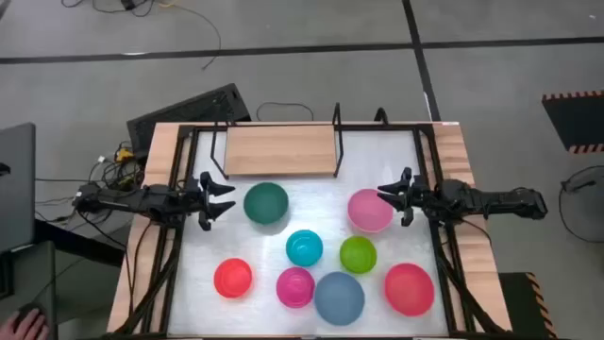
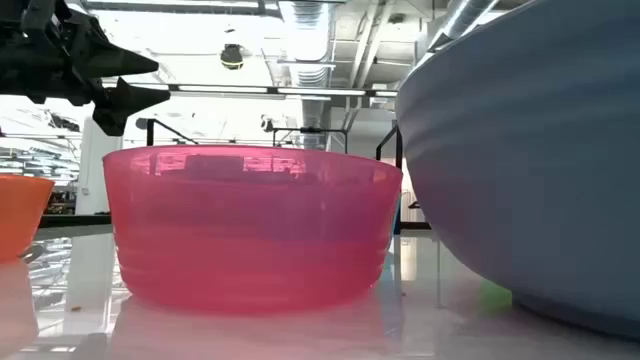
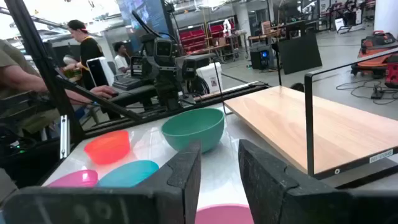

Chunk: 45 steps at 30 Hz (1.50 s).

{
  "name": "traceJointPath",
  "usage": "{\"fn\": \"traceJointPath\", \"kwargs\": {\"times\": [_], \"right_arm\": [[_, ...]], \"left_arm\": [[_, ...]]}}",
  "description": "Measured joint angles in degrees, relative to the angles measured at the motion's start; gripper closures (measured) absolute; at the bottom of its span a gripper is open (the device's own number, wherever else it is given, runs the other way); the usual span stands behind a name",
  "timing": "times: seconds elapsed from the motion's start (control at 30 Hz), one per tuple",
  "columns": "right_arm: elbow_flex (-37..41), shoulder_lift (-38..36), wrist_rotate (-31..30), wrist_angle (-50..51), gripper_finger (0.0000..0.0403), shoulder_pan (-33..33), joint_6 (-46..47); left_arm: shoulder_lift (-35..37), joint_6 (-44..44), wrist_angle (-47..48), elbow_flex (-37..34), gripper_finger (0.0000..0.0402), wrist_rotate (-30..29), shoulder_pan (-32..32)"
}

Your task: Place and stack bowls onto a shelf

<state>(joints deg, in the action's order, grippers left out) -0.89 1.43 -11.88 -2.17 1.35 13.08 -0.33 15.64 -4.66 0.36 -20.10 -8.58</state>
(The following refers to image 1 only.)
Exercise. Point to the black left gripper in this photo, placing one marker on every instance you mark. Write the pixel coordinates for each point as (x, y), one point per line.
(193, 200)

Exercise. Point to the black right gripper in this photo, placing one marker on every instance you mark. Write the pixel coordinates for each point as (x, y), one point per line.
(422, 200)

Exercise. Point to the large light pink bowl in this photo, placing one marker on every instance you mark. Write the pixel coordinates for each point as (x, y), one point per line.
(368, 215)

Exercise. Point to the large dark green bowl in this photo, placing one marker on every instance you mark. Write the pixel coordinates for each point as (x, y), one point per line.
(265, 203)

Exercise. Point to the large red bowl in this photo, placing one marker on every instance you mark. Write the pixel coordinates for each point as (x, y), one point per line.
(409, 289)

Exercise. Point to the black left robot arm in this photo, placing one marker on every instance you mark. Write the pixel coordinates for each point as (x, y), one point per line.
(137, 200)

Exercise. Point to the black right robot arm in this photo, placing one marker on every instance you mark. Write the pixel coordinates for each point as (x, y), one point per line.
(495, 200)

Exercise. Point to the small lime green bowl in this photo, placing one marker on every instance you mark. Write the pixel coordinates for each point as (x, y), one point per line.
(358, 255)

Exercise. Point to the white glossy work sheet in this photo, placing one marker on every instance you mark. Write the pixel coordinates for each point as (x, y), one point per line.
(321, 212)

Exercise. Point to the small orange-red bowl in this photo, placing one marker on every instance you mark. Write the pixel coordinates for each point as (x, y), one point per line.
(232, 277)

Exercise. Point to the wooden board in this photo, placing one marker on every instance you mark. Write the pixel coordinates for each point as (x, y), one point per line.
(280, 150)

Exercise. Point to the black computer tower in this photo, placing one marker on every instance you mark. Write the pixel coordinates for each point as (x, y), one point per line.
(189, 115)

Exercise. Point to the small teal bowl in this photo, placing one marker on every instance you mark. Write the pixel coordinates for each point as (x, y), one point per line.
(304, 248)

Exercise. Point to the small magenta bowl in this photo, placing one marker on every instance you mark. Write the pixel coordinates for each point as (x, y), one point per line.
(295, 287)

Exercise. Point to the large blue-grey bowl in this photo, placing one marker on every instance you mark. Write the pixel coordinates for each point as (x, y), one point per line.
(339, 298)

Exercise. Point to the black mat with hazard stripes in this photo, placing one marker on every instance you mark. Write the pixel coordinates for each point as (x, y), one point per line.
(524, 307)
(578, 120)

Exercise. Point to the grey monitor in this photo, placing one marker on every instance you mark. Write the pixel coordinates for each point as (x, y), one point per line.
(16, 186)

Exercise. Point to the black computer mouse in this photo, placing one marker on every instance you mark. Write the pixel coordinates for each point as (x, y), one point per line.
(34, 309)

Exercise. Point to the person's hand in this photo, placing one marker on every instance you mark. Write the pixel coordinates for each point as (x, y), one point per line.
(26, 328)

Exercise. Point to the black metal loop bracket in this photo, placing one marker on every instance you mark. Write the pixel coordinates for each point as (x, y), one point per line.
(381, 115)

